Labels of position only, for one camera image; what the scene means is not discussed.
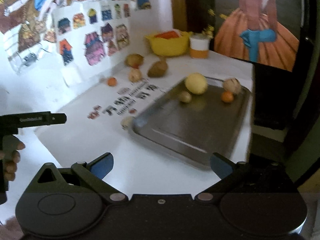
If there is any small green-brown kiwi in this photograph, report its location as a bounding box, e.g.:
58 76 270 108
178 91 192 103

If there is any person's left hand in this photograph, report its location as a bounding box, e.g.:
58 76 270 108
1 135 25 181

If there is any white orange cup vase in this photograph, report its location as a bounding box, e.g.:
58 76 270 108
190 34 210 59

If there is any yellow plastic bowl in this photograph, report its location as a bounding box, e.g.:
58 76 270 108
145 31 191 57

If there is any wooden door frame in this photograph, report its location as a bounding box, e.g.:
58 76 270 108
171 0 187 31

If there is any small orange tangerine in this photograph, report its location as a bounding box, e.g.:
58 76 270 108
221 91 234 103
107 77 118 87

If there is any large cartoon drawing sheet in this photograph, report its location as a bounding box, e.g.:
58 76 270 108
0 0 106 75

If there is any large yellow lemon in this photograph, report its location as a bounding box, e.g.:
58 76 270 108
184 73 208 95

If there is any orange-dress girl poster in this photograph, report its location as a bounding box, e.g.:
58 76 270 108
214 0 299 71

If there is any coloured houses drawing sheet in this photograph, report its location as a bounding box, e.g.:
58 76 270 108
52 0 131 86

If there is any orange item in bowl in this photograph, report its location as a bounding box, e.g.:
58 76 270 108
154 30 182 40

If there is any metal baking tray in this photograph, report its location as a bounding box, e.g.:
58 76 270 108
129 77 251 169

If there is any yellow-brown pear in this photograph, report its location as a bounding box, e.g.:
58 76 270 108
125 54 144 67

